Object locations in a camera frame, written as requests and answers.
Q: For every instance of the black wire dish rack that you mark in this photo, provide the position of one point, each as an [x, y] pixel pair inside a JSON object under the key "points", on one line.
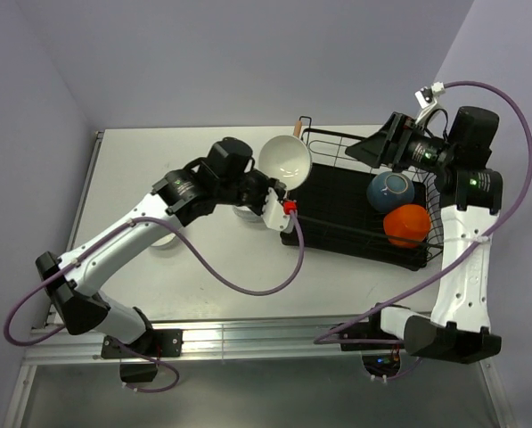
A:
{"points": [[335, 214]]}

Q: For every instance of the blue ceramic bowl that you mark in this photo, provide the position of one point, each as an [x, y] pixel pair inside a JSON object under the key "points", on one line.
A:
{"points": [[389, 191]]}

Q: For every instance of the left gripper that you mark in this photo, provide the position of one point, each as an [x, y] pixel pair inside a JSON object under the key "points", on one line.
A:
{"points": [[266, 182]]}

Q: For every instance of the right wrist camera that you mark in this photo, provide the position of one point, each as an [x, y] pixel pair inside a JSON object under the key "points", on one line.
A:
{"points": [[428, 100]]}

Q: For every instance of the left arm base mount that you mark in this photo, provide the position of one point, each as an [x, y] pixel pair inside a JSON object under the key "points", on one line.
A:
{"points": [[155, 344]]}

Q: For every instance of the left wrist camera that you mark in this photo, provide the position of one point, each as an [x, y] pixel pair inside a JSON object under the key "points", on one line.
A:
{"points": [[276, 212]]}

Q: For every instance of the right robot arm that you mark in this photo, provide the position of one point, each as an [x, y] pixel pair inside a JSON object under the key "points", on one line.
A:
{"points": [[470, 200]]}

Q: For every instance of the single white bowl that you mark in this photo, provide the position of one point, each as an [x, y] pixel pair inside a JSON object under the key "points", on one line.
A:
{"points": [[287, 159]]}

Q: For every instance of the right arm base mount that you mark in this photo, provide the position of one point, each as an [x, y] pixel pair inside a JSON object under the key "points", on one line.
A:
{"points": [[380, 351]]}

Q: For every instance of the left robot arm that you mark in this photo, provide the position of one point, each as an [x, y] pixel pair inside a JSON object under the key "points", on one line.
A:
{"points": [[228, 175]]}

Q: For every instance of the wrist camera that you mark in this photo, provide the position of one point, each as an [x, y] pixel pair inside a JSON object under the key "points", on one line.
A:
{"points": [[428, 100], [276, 212]]}

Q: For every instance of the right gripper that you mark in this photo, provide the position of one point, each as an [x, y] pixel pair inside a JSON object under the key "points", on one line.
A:
{"points": [[393, 138]]}

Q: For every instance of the orange bowl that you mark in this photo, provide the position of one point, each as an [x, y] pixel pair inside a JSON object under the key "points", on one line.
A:
{"points": [[407, 226]]}

